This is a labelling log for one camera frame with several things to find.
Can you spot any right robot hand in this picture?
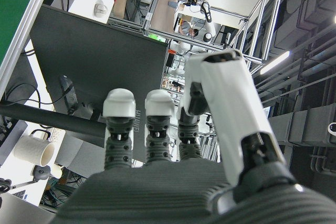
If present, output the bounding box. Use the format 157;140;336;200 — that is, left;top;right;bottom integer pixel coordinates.
52;49;336;224

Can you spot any white keyboard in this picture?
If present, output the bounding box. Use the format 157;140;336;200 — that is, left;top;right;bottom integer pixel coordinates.
48;126;66;146

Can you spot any black computer mouse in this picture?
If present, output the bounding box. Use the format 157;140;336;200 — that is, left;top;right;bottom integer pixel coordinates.
31;165;52;183

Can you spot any black monitor stand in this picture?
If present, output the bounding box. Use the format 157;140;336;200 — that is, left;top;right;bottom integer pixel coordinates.
0;103;106;138

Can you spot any white mug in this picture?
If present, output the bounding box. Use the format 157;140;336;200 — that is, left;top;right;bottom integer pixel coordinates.
13;129;56;167

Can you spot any grey laptop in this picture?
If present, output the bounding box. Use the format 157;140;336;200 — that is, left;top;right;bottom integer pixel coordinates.
0;189;57;224

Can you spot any black flat monitor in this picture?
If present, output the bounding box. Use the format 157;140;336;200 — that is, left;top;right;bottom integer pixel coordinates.
29;4;170;168

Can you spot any person in light shirt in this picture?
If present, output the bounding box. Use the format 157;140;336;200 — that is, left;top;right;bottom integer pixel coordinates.
178;20;200;38

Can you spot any brown wooden board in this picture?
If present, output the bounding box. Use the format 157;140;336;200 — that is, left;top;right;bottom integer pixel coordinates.
151;0;182;33

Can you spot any white computer mouse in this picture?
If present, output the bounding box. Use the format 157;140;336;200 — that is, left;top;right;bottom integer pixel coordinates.
93;0;109;20

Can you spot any green conveyor belt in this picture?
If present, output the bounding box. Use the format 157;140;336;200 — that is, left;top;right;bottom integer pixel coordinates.
0;0;57;96

